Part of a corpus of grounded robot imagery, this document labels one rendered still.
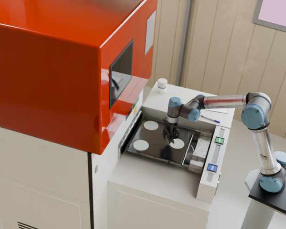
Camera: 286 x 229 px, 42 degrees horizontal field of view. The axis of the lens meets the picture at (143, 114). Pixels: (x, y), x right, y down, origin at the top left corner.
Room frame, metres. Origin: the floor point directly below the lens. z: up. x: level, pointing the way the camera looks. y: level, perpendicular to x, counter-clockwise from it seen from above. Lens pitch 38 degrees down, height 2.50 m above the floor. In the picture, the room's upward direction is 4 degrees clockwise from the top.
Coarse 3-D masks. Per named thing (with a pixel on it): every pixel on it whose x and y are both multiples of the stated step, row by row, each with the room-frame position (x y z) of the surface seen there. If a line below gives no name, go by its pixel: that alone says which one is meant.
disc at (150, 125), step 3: (144, 123) 1.98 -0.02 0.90; (147, 123) 1.98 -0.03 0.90; (150, 123) 1.98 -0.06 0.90; (153, 123) 1.98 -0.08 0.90; (156, 123) 1.99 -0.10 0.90; (144, 126) 1.94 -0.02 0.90; (147, 126) 1.94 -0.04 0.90; (150, 126) 1.95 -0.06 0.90; (153, 126) 1.95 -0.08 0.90; (156, 126) 1.95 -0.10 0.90; (150, 129) 1.91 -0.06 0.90; (153, 129) 1.92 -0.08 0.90
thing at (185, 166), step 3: (129, 153) 1.75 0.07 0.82; (132, 153) 1.75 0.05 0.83; (141, 156) 1.73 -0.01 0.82; (144, 156) 1.72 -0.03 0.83; (153, 159) 1.70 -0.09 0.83; (156, 159) 1.70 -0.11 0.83; (162, 162) 1.69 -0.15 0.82; (165, 162) 1.68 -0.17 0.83; (174, 165) 1.67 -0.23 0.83; (177, 165) 1.66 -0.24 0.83; (183, 165) 1.65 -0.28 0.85; (186, 165) 1.65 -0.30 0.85; (183, 168) 1.65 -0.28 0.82; (186, 168) 1.65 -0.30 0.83
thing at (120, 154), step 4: (140, 112) 2.04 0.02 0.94; (140, 116) 2.08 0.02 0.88; (136, 120) 1.95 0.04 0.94; (140, 120) 2.04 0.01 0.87; (136, 124) 1.99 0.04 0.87; (132, 128) 1.87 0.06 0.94; (136, 128) 1.96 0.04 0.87; (128, 132) 1.82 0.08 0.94; (132, 132) 1.90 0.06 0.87; (128, 136) 1.80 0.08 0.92; (132, 136) 1.88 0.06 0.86; (124, 140) 1.74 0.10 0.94; (128, 140) 1.82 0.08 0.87; (124, 144) 1.78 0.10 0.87; (120, 148) 1.66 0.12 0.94; (124, 148) 1.74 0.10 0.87; (120, 152) 1.67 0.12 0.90; (120, 156) 1.67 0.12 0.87
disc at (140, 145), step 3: (135, 141) 1.78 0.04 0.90; (138, 141) 1.79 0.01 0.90; (141, 141) 1.79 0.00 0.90; (144, 141) 1.79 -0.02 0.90; (135, 144) 1.75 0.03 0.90; (138, 144) 1.76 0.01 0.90; (141, 144) 1.76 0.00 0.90; (144, 144) 1.76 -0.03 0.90; (147, 144) 1.76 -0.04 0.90; (135, 147) 1.73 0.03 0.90; (138, 147) 1.73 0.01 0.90; (141, 147) 1.73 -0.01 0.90; (144, 147) 1.73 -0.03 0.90; (147, 147) 1.74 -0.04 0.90
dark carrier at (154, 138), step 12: (144, 120) 2.01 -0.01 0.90; (156, 120) 2.02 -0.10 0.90; (144, 132) 1.88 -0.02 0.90; (156, 132) 1.89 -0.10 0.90; (180, 132) 1.91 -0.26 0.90; (132, 144) 1.75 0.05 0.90; (156, 144) 1.77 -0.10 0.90; (156, 156) 1.66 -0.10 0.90; (168, 156) 1.67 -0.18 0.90; (180, 156) 1.68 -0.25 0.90
